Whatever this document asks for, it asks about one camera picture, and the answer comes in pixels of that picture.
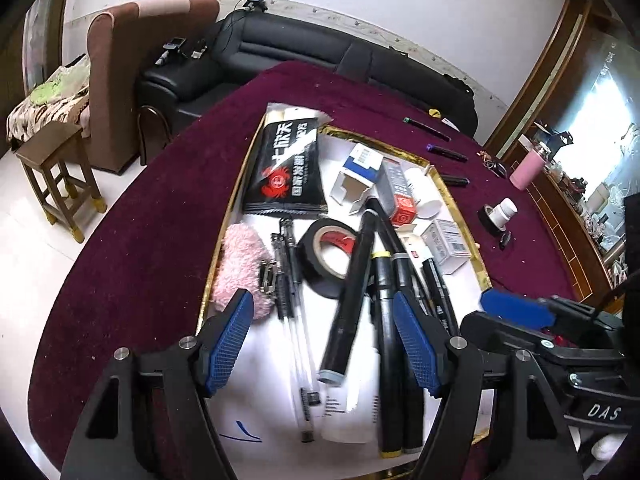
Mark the black marker pink cap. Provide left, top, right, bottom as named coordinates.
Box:
left=366, top=198, right=424, bottom=455

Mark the white medicine box barcode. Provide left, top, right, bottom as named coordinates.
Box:
left=420, top=219, right=471, bottom=275

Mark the black marker grey cap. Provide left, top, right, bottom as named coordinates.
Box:
left=318, top=209, right=378, bottom=387

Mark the grey red 502 glue box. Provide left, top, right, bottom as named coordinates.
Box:
left=375, top=157, right=416, bottom=226

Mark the black tape roll red core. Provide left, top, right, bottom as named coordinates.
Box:
left=295, top=218, right=359, bottom=304

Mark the clear grey pen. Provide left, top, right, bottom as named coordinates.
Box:
left=271, top=218, right=320, bottom=443

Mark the pink fluffy round brooch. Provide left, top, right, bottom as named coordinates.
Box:
left=210, top=222, right=273, bottom=321

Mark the blue white medicine box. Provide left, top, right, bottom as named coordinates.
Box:
left=331, top=143, right=383, bottom=214

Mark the black snack packet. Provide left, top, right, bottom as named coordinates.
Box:
left=243, top=102, right=332, bottom=218

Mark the black marker white cap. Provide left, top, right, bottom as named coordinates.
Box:
left=422, top=258, right=460, bottom=336

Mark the black marker yellow cap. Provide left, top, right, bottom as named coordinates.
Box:
left=369, top=252, right=402, bottom=458

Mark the white pill bottle red label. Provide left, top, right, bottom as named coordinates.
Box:
left=405, top=168, right=442, bottom=219

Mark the white gloved right hand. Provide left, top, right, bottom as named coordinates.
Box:
left=591, top=434, right=627, bottom=462

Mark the white pill bottle green label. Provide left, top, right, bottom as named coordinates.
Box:
left=488, top=197, right=518, bottom=231

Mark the pink thermos bottle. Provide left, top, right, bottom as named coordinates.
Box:
left=510, top=148, right=547, bottom=191

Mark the black marker teal cap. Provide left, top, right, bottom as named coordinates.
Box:
left=440, top=174, right=470, bottom=188

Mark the black marker purple cap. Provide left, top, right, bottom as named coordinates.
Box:
left=426, top=144, right=469, bottom=162

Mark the gold white tray box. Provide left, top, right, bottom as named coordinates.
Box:
left=207, top=103, right=473, bottom=479

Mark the wooden headboard shelf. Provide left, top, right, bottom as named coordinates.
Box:
left=485, top=0, right=639, bottom=306

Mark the black marker green cap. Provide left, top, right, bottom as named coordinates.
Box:
left=402, top=117, right=451, bottom=142

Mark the small wooden stool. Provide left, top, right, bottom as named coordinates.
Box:
left=15, top=122, right=107, bottom=244

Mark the floral cushion green cloth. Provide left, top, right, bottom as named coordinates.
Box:
left=6, top=54, right=91, bottom=143

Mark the black leather sofa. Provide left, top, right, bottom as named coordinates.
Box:
left=136, top=8, right=478, bottom=139

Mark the brown armchair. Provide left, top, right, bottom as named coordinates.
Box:
left=85, top=0, right=220, bottom=174

